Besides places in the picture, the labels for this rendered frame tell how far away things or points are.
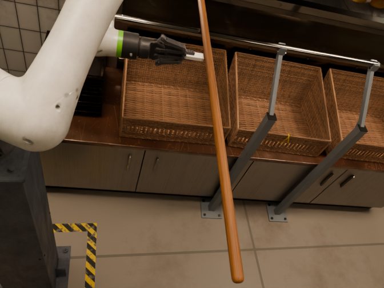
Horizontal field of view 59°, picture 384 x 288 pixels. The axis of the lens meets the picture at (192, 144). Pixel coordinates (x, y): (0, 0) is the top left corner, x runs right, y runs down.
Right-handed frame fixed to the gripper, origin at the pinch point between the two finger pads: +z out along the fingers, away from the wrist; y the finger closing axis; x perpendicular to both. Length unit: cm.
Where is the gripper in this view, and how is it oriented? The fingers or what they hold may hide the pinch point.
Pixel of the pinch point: (194, 56)
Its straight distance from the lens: 129.9
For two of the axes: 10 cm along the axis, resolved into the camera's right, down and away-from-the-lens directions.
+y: -2.5, 5.8, 7.8
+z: 9.7, 1.0, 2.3
